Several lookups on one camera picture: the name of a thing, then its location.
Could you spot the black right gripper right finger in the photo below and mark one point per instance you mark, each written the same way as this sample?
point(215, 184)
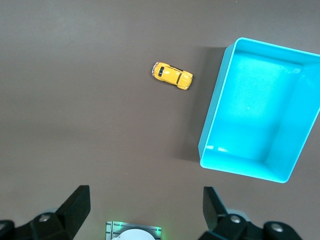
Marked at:
point(225, 227)

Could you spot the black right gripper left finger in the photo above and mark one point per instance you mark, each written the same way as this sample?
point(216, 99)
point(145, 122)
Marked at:
point(62, 222)

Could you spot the yellow toy beetle car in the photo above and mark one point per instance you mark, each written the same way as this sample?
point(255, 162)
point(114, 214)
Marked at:
point(171, 75)

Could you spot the teal plastic bin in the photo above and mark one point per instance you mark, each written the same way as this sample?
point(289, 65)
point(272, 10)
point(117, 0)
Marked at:
point(250, 112)

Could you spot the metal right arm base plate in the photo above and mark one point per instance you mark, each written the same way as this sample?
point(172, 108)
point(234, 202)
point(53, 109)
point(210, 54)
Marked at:
point(111, 228)

